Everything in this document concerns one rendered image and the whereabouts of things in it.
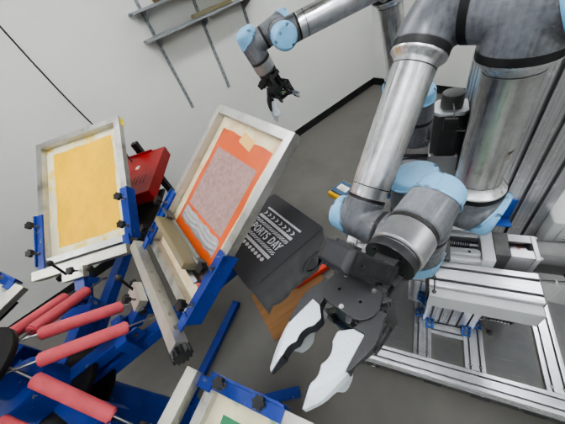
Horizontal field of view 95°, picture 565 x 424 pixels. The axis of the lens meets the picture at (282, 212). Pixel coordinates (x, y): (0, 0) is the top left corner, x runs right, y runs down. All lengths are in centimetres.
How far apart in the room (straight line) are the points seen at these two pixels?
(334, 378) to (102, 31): 292
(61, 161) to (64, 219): 38
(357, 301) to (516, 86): 42
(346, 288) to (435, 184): 20
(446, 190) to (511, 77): 22
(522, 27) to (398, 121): 18
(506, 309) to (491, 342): 102
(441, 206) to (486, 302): 57
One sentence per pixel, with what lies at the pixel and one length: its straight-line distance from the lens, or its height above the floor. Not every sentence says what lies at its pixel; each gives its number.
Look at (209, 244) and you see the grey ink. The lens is 110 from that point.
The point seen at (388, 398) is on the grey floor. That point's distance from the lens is 201.
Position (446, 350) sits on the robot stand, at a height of 21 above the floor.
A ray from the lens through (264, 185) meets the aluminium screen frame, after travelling 89.
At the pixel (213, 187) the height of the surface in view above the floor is 135.
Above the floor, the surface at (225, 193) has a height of 136.
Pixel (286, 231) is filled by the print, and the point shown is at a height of 95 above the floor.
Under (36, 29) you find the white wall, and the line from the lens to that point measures 295.
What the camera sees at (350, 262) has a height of 176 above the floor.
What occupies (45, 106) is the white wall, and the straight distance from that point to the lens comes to 300.
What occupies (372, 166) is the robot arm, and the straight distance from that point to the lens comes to 51.
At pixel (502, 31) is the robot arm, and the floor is 182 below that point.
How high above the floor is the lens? 198
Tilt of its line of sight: 44 degrees down
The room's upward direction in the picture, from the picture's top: 22 degrees counter-clockwise
